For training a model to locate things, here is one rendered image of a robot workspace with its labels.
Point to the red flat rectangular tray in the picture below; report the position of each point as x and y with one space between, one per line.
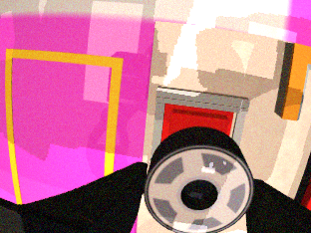
303 195

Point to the black wheel with grey rim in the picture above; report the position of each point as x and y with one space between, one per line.
198 153

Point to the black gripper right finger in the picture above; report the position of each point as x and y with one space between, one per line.
273 212

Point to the yellow rectangular outline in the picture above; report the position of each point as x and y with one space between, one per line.
71 58

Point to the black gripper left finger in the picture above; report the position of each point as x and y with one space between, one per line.
107 205

